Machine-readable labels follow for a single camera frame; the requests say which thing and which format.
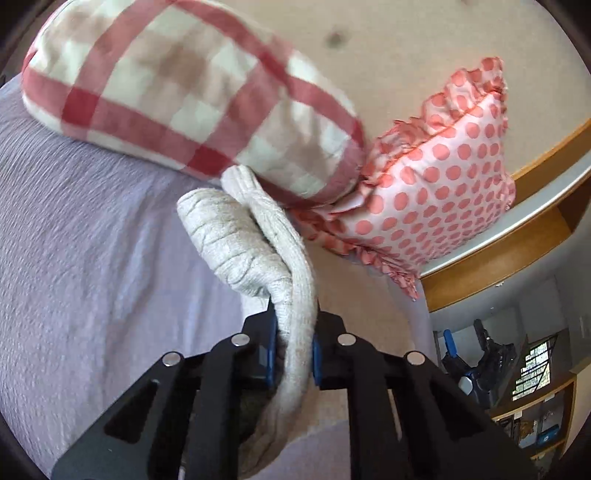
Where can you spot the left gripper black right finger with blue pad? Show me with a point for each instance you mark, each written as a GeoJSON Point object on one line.
{"type": "Point", "coordinates": [407, 419]}

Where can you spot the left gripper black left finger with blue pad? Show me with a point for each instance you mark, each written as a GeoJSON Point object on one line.
{"type": "Point", "coordinates": [181, 418]}

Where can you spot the cream cable-knit sweater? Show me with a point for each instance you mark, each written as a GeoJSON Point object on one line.
{"type": "Point", "coordinates": [247, 241]}

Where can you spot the wooden cluttered bookshelf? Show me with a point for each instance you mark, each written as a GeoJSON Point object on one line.
{"type": "Point", "coordinates": [540, 423]}

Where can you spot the wooden headboard shelf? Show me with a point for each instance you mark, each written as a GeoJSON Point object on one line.
{"type": "Point", "coordinates": [553, 193]}

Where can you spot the pink polka dot pillow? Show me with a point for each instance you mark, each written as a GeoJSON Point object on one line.
{"type": "Point", "coordinates": [430, 184]}

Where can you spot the red white checked pillow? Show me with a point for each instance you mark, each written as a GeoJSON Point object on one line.
{"type": "Point", "coordinates": [197, 88]}

